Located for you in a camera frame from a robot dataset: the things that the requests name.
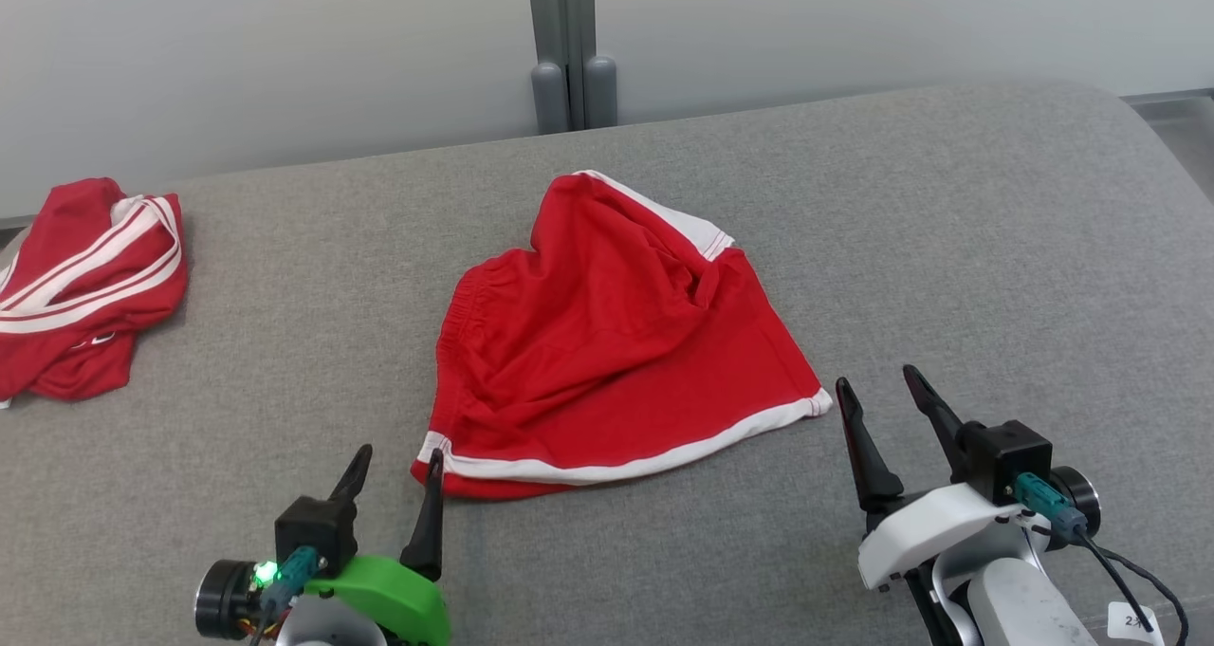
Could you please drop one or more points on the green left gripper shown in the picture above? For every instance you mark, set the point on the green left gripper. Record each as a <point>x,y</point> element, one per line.
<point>408,599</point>

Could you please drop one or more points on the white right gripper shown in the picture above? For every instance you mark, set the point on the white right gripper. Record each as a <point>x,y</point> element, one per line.
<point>929,532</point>

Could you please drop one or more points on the red shorts with white trim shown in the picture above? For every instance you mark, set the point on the red shorts with white trim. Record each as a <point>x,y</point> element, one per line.
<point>607,361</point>

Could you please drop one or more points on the red jersey with white stripes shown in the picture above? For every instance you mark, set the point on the red jersey with white stripes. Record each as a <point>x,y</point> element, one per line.
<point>66,342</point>

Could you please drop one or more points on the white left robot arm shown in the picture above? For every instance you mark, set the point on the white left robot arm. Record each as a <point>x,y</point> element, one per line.
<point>322,629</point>

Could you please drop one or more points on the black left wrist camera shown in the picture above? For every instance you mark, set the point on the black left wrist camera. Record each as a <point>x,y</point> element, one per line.
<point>308,527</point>

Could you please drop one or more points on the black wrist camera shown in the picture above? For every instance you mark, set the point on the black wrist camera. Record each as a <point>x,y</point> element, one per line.
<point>1005,456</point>
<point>308,527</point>

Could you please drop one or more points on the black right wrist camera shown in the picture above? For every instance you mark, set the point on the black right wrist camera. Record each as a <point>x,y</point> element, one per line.
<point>1005,456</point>

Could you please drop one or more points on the grey partition post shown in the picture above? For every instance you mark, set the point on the grey partition post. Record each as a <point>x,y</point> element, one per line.
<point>550,20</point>

